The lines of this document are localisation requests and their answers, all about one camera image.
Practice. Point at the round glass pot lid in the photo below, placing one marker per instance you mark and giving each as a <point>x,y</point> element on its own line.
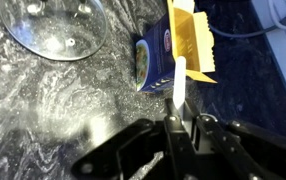
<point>56,30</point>

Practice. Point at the white plastic spoon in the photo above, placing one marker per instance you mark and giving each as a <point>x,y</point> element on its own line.
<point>179,80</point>

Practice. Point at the blue pasta box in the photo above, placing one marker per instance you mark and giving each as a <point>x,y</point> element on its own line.
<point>156,56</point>

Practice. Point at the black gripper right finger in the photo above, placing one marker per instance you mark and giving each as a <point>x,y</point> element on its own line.
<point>236,150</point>

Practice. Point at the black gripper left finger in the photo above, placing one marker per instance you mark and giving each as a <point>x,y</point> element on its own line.
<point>139,150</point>

